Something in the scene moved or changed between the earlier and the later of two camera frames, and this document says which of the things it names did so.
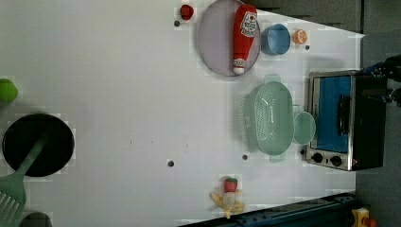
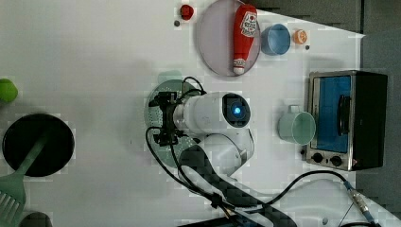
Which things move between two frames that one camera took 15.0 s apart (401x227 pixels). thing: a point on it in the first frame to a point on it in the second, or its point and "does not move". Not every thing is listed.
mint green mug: (304, 129) does not move
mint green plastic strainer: (267, 117) to (169, 81)
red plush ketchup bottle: (244, 28) does not move
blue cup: (275, 40) does not move
